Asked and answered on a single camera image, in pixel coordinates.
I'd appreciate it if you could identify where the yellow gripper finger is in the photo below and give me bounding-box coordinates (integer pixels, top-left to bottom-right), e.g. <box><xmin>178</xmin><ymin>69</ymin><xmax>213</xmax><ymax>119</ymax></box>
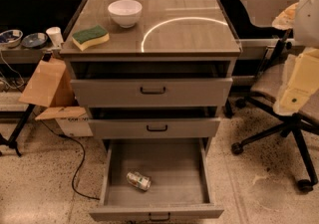
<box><xmin>273</xmin><ymin>48</ymin><xmax>319</xmax><ymax>115</ymax></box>

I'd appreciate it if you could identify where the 7up soda can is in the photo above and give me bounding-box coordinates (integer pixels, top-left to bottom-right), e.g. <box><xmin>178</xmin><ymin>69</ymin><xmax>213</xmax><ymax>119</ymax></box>
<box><xmin>127</xmin><ymin>172</ymin><xmax>152</xmax><ymax>191</ymax></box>

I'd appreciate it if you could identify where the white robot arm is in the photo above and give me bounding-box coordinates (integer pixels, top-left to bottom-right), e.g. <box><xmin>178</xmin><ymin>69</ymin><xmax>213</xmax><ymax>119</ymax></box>
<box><xmin>272</xmin><ymin>0</ymin><xmax>319</xmax><ymax>115</ymax></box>

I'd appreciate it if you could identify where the top grey drawer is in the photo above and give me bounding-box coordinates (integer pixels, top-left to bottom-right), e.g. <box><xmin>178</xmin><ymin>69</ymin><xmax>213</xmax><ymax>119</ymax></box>
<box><xmin>71</xmin><ymin>78</ymin><xmax>232</xmax><ymax>108</ymax></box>

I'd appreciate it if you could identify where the grey drawer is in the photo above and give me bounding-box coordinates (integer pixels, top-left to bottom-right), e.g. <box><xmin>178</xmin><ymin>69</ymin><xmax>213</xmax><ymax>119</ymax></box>
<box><xmin>89</xmin><ymin>117</ymin><xmax>220</xmax><ymax>139</ymax></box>
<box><xmin>90</xmin><ymin>138</ymin><xmax>223</xmax><ymax>222</ymax></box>
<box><xmin>71</xmin><ymin>78</ymin><xmax>232</xmax><ymax>108</ymax></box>

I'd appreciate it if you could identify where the grey drawer cabinet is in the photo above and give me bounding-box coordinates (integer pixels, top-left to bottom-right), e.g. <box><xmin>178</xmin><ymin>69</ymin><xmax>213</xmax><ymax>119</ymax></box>
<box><xmin>59</xmin><ymin>0</ymin><xmax>242</xmax><ymax>224</ymax></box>

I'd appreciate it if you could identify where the bottom grey drawer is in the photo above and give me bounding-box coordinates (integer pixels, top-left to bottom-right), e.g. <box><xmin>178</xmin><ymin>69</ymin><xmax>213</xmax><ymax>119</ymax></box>
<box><xmin>90</xmin><ymin>138</ymin><xmax>223</xmax><ymax>222</ymax></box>

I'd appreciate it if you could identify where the middle grey drawer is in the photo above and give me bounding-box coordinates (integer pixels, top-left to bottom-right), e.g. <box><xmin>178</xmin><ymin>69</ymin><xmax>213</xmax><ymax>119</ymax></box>
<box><xmin>89</xmin><ymin>117</ymin><xmax>220</xmax><ymax>139</ymax></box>

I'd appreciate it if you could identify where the black office chair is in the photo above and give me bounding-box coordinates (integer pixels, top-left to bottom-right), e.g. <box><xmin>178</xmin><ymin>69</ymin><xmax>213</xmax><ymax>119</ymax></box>
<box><xmin>231</xmin><ymin>0</ymin><xmax>319</xmax><ymax>193</ymax></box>

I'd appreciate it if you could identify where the white ceramic bowl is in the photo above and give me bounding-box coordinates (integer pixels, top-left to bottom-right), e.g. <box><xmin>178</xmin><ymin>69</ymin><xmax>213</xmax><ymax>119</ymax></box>
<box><xmin>108</xmin><ymin>0</ymin><xmax>143</xmax><ymax>28</ymax></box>

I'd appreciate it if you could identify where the green yellow sponge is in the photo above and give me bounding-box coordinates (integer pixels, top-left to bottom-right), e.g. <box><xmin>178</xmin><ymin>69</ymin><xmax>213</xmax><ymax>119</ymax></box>
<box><xmin>72</xmin><ymin>25</ymin><xmax>109</xmax><ymax>51</ymax></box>

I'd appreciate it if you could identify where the cardboard box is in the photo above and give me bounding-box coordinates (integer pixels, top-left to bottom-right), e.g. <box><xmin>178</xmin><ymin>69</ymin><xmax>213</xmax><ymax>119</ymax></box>
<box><xmin>19</xmin><ymin>58</ymin><xmax>93</xmax><ymax>137</ymax></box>

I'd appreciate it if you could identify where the white paper cup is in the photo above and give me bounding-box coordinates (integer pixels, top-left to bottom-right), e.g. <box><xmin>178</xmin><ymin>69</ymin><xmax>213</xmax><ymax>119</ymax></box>
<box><xmin>46</xmin><ymin>27</ymin><xmax>64</xmax><ymax>48</ymax></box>

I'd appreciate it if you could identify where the dark blue plate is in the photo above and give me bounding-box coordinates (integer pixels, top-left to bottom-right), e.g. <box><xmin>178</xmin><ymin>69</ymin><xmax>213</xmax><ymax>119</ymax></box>
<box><xmin>22</xmin><ymin>33</ymin><xmax>48</xmax><ymax>49</ymax></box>

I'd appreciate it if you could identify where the blue patterned bowl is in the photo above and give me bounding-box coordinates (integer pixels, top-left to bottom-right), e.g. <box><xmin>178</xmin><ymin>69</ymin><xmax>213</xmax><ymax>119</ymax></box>
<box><xmin>0</xmin><ymin>29</ymin><xmax>23</xmax><ymax>48</ymax></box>

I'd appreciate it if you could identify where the black tripod stand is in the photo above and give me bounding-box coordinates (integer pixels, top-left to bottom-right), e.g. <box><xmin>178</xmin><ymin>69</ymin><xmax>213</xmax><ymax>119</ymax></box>
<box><xmin>0</xmin><ymin>51</ymin><xmax>54</xmax><ymax>157</ymax></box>

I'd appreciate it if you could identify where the black power cable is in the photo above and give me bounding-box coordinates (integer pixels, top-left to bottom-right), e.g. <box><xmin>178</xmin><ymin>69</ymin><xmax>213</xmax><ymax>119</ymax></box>
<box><xmin>31</xmin><ymin>112</ymin><xmax>101</xmax><ymax>201</ymax></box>

